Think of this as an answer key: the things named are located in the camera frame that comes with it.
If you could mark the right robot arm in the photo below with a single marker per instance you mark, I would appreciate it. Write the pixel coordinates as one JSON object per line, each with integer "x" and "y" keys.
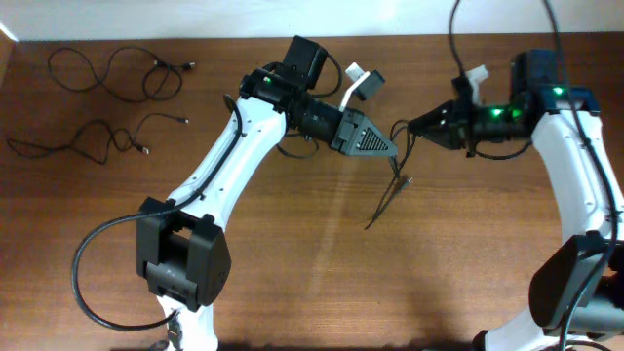
{"x": 576, "y": 297}

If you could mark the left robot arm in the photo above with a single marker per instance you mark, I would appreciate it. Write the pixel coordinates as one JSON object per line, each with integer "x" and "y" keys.
{"x": 181, "y": 250}

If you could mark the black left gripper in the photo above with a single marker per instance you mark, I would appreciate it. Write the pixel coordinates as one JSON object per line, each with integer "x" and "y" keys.
{"x": 345, "y": 133}

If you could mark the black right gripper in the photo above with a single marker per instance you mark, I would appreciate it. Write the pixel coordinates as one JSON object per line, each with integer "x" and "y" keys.
{"x": 458, "y": 127}

